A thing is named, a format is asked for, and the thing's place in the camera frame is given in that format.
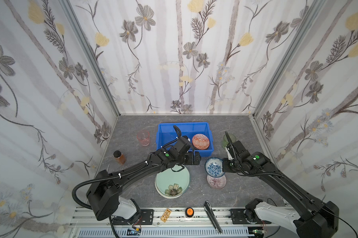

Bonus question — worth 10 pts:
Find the red patterned bowl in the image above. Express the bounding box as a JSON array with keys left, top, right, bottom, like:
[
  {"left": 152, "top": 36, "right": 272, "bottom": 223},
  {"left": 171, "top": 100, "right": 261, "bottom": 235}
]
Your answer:
[{"left": 192, "top": 133, "right": 210, "bottom": 150}]

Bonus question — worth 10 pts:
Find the blue white patterned bowl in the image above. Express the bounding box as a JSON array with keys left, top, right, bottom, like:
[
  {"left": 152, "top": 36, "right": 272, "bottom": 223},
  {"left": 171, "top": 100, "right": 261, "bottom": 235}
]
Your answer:
[{"left": 205, "top": 157, "right": 225, "bottom": 178}]

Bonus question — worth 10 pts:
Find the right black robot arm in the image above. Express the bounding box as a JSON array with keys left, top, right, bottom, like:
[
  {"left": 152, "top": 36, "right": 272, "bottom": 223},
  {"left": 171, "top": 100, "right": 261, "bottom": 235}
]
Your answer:
[{"left": 223, "top": 141, "right": 339, "bottom": 238}]

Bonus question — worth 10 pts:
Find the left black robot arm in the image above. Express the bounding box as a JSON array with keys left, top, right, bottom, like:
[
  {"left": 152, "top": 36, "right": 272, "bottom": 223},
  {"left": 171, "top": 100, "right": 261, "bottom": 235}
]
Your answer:
[{"left": 71, "top": 136, "right": 201, "bottom": 224}]

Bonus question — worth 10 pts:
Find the blue plastic bin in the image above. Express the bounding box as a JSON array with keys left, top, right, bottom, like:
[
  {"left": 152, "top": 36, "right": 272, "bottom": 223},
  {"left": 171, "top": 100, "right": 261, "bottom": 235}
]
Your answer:
[{"left": 156, "top": 122, "right": 214, "bottom": 157}]

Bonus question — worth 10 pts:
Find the green glass cup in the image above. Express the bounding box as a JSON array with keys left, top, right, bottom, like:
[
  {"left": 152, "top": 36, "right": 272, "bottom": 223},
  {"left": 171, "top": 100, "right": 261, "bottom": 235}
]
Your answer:
[{"left": 222, "top": 133, "right": 237, "bottom": 148}]

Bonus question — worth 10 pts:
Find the green floral plate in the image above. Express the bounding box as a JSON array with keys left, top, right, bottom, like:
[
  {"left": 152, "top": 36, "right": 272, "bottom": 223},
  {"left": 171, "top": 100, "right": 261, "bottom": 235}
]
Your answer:
[{"left": 155, "top": 165, "right": 190, "bottom": 199}]

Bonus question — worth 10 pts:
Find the pink glass small plate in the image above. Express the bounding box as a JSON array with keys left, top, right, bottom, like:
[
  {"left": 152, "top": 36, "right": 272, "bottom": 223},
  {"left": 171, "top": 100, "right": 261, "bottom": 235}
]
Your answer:
[{"left": 207, "top": 175, "right": 227, "bottom": 189}]

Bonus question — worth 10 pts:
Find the pink glass cup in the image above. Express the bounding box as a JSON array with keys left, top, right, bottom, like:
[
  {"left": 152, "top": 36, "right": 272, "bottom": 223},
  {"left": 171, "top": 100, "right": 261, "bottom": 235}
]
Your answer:
[{"left": 136, "top": 130, "right": 150, "bottom": 146}]

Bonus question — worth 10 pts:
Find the orange round button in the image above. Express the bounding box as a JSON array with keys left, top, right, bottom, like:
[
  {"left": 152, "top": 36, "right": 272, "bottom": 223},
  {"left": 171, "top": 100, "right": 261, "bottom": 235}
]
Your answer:
[{"left": 185, "top": 207, "right": 194, "bottom": 218}]

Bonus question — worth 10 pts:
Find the small wooden tag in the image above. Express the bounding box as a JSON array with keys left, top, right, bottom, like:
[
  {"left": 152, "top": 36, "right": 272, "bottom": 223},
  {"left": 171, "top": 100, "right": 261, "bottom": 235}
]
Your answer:
[{"left": 160, "top": 208, "right": 172, "bottom": 223}]

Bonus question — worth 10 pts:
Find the brown spice jar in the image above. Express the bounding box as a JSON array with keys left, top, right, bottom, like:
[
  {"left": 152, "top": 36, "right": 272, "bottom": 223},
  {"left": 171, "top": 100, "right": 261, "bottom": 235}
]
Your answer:
[{"left": 113, "top": 150, "right": 126, "bottom": 165}]

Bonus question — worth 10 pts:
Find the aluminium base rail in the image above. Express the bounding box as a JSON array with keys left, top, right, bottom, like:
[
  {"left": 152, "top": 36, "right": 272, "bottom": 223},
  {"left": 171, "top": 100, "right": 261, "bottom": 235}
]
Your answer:
[{"left": 66, "top": 207, "right": 290, "bottom": 238}]

